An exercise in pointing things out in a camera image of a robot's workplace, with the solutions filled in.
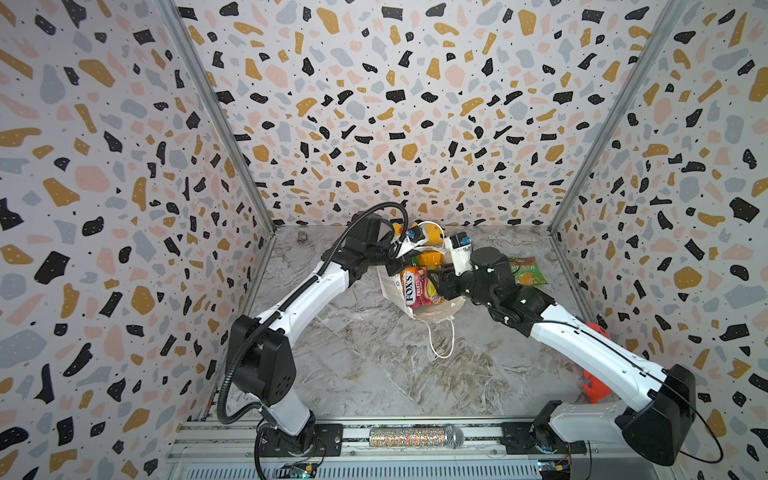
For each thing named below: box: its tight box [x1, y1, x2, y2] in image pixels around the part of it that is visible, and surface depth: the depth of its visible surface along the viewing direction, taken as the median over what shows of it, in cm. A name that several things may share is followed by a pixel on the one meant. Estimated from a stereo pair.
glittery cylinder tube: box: [368, 426, 465, 450], surface depth 73 cm
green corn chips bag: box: [509, 256, 548, 287], surface depth 108 cm
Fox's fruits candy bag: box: [399, 266, 444, 309], surface depth 86 cm
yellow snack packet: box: [411, 251, 443, 269], surface depth 92 cm
